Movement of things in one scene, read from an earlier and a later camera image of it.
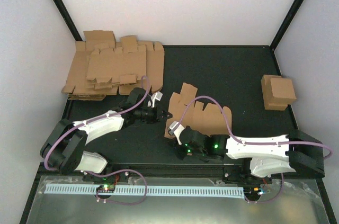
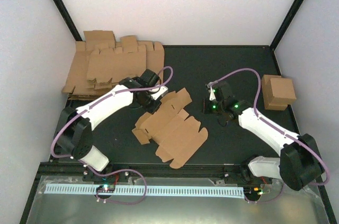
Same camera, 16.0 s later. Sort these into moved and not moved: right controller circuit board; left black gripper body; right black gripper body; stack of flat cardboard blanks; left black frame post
Moved: right black gripper body; left black gripper body
Not moved: stack of flat cardboard blanks; right controller circuit board; left black frame post
